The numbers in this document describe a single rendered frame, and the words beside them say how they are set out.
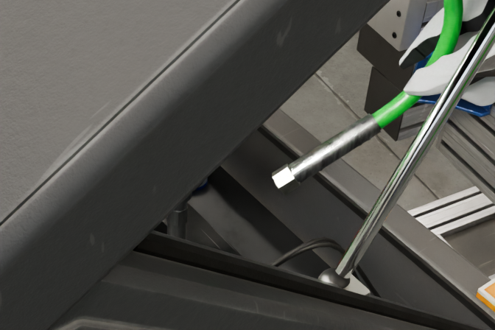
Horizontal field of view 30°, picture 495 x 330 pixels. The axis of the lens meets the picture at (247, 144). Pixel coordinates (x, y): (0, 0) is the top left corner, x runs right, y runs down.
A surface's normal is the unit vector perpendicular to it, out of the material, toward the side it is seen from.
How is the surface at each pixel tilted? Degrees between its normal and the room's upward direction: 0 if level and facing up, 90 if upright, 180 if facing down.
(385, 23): 90
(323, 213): 90
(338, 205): 90
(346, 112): 0
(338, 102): 0
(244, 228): 0
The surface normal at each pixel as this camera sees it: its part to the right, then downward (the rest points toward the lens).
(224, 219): 0.07, -0.77
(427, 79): -0.76, 0.28
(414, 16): 0.48, 0.59
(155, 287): 0.79, 0.19
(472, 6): -0.66, -0.44
